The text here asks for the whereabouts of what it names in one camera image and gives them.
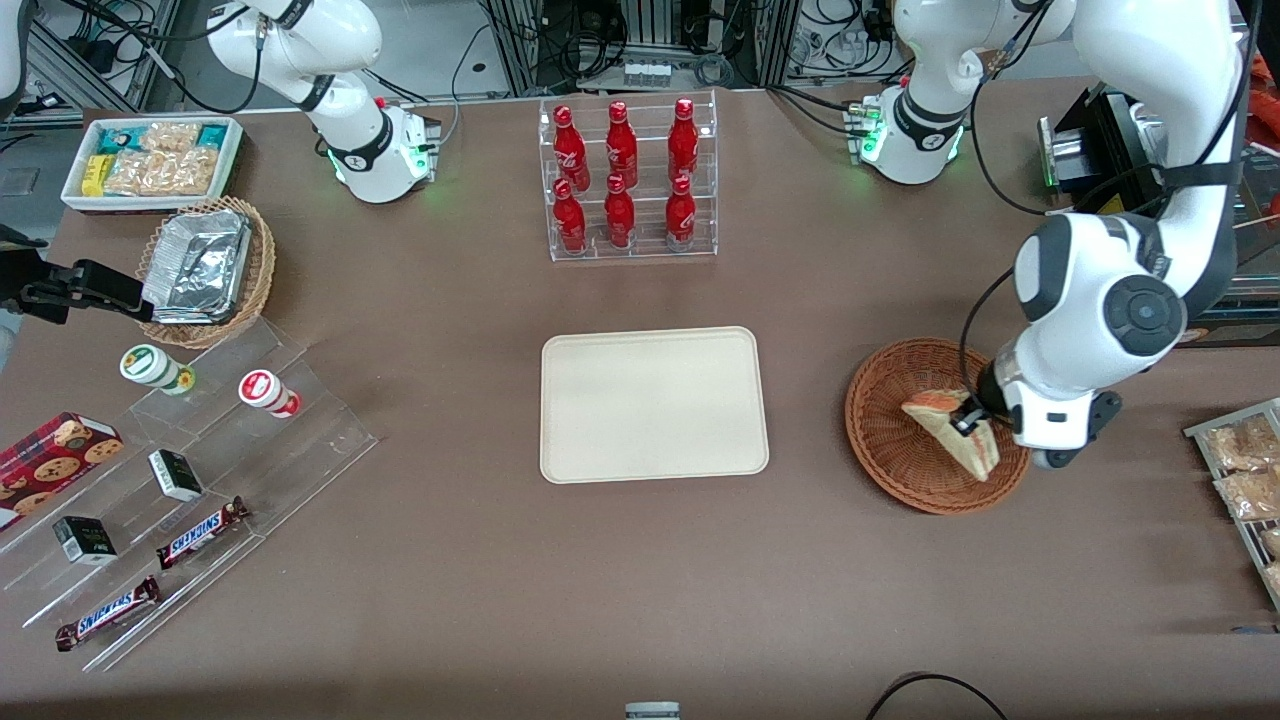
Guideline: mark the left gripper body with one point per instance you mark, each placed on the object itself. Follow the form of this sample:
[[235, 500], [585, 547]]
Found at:
[[985, 392]]

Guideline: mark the triangular sandwich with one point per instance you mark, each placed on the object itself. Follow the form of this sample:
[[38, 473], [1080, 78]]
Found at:
[[935, 408]]

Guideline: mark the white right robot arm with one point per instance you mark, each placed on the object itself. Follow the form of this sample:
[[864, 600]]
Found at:
[[365, 150]]

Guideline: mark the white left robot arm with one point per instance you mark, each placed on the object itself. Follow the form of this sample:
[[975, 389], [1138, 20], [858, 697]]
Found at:
[[1150, 150]]

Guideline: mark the round brown wicker basket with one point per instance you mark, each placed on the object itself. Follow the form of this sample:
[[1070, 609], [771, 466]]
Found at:
[[890, 440]]

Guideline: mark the light wicker basket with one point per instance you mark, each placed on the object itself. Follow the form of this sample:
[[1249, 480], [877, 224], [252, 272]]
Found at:
[[262, 270]]

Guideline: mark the beige plastic tray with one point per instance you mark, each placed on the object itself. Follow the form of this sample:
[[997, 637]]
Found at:
[[650, 405]]

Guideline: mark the green lidded yogurt cup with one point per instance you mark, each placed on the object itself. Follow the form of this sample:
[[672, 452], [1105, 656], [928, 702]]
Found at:
[[150, 366]]

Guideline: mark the stacked aluminium foil containers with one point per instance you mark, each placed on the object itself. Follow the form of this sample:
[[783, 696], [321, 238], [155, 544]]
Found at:
[[195, 265]]

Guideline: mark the yellow snack packet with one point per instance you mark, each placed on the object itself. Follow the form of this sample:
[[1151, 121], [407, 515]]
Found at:
[[95, 175]]

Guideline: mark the clear cracker bag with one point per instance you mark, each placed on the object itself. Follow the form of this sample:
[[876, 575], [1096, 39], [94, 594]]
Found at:
[[170, 136], [192, 172], [135, 174]]

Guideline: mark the teal snack packet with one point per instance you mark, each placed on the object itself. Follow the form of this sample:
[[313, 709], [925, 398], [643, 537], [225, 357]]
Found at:
[[212, 135], [120, 140]]

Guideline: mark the red chocolate cookie box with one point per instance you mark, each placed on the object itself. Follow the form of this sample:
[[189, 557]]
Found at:
[[50, 465]]

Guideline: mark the white rectangular snack bin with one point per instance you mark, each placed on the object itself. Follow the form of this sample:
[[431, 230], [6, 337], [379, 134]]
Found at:
[[232, 165]]

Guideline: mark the red lidded yogurt cup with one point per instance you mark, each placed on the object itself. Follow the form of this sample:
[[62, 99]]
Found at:
[[265, 390]]

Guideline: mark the small black box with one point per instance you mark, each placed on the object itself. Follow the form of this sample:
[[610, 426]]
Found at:
[[175, 475], [85, 540]]

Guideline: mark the clear bagged pastry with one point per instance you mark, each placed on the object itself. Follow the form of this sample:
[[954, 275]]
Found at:
[[1274, 578], [1250, 495], [1245, 445], [1272, 542]]

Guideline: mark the clear acrylic stepped stand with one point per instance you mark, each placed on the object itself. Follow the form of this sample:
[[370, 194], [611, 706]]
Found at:
[[290, 460]]

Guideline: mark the brown Snickers bar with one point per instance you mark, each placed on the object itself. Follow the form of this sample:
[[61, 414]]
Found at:
[[105, 615], [200, 532]]

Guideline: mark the black box device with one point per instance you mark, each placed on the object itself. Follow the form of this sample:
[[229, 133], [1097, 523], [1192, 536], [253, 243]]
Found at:
[[1110, 140]]

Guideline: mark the clear acrylic bottle rack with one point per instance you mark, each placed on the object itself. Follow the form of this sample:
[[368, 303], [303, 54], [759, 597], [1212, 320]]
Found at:
[[700, 240]]

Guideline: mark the red cola bottle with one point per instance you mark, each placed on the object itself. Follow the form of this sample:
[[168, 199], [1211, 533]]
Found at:
[[680, 218], [570, 222], [621, 148], [619, 218], [683, 145], [571, 150]]

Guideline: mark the small grey object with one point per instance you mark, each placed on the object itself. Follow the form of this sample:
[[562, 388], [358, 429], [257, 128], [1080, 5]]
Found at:
[[652, 711]]

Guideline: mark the aluminium frame rack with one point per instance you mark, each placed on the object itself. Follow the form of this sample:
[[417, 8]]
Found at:
[[640, 40]]

